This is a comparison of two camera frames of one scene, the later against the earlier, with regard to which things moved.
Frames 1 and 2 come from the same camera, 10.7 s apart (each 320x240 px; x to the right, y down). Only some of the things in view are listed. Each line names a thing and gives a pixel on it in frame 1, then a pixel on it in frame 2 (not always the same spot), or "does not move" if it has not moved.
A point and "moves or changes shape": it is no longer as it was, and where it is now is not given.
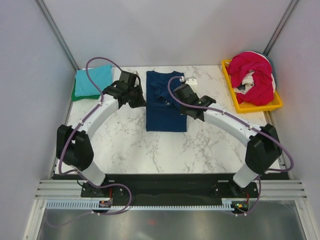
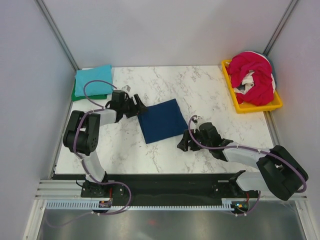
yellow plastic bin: x=242 y=108 does not move
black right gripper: x=182 y=110 -> x=183 y=144
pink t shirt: x=262 y=92 does not move
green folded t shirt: x=74 y=98 does not move
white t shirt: x=248 y=82 does not move
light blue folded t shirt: x=101 y=76 does not move
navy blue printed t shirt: x=163 y=113 moves or changes shape
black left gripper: x=141 y=102 -> x=137 y=109
